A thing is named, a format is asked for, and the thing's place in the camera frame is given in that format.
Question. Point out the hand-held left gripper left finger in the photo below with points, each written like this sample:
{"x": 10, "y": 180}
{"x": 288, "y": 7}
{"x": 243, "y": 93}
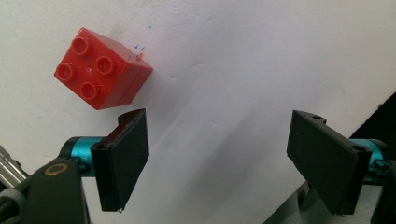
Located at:
{"x": 120, "y": 161}

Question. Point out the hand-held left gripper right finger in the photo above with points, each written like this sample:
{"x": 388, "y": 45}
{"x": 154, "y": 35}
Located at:
{"x": 327, "y": 161}

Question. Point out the red toy building block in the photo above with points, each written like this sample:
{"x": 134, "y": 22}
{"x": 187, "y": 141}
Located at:
{"x": 99, "y": 70}

